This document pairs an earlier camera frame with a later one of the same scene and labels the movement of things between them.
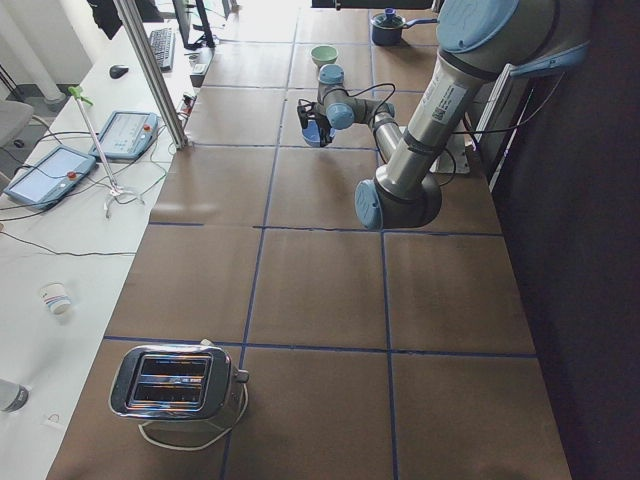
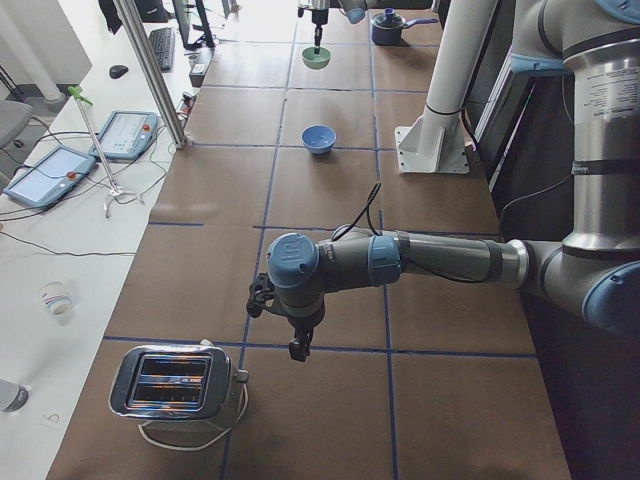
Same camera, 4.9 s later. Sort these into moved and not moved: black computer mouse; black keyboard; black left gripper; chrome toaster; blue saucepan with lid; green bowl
Moved: black left gripper; green bowl
Not moved: black computer mouse; chrome toaster; black keyboard; blue saucepan with lid
